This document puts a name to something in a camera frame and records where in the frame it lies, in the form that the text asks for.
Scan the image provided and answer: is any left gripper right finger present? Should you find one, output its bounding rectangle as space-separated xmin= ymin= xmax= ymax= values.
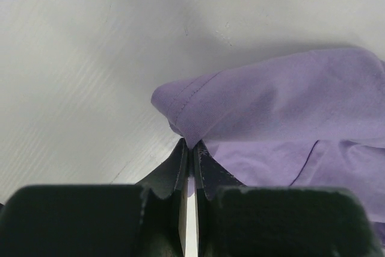
xmin=193 ymin=142 xmax=384 ymax=256

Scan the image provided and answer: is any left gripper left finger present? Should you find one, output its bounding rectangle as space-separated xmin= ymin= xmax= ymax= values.
xmin=1 ymin=140 xmax=188 ymax=256

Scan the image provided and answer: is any purple t shirt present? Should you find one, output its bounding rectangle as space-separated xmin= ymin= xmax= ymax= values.
xmin=150 ymin=46 xmax=385 ymax=224

